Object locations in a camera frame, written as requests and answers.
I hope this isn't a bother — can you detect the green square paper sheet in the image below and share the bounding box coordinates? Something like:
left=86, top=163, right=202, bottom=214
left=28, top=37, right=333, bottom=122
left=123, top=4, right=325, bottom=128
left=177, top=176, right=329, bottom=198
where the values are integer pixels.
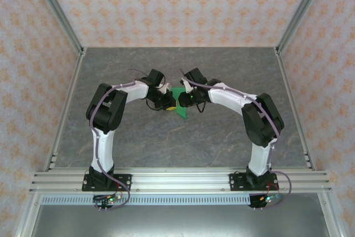
left=169, top=87, right=190, bottom=121

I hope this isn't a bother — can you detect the grey metal sheet panel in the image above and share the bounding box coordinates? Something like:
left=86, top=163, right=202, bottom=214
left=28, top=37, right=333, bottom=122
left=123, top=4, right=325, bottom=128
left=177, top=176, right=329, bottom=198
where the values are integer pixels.
left=30, top=205, right=327, bottom=237

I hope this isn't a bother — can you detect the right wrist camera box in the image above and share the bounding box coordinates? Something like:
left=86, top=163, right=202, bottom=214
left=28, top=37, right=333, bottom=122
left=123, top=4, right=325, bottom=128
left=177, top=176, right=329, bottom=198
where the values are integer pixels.
left=180, top=79, right=194, bottom=93

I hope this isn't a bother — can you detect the aluminium mounting rail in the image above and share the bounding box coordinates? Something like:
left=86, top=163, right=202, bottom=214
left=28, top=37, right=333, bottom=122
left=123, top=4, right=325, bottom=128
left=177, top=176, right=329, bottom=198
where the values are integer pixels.
left=29, top=168, right=333, bottom=193

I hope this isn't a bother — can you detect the aluminium table side rail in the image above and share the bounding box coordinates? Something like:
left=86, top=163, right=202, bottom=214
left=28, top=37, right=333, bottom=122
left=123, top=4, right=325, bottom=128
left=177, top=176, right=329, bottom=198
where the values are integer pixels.
left=43, top=48, right=87, bottom=172
left=273, top=48, right=317, bottom=172

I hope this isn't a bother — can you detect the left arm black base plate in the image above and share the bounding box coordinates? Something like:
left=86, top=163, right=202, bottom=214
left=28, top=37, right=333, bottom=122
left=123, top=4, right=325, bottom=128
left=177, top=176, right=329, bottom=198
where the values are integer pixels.
left=82, top=174, right=133, bottom=193

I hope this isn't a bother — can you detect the slotted white cable duct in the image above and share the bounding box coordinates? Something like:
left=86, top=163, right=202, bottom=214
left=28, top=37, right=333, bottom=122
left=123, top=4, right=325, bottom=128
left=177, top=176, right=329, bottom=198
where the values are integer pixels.
left=40, top=195, right=252, bottom=206

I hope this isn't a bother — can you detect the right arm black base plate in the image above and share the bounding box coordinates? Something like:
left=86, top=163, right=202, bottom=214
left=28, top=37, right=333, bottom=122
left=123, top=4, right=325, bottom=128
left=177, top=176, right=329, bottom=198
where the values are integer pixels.
left=229, top=173, right=280, bottom=193

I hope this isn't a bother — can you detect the aluminium frame post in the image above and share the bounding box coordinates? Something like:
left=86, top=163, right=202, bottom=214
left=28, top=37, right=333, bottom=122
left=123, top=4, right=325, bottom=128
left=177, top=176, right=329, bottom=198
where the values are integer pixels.
left=13, top=192, right=42, bottom=237
left=273, top=0, right=332, bottom=56
left=317, top=192, right=343, bottom=237
left=29, top=0, right=87, bottom=56

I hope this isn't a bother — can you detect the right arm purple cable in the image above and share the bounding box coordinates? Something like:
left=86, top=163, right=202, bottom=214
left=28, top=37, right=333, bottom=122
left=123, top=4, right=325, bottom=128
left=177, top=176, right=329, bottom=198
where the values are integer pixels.
left=177, top=68, right=292, bottom=210

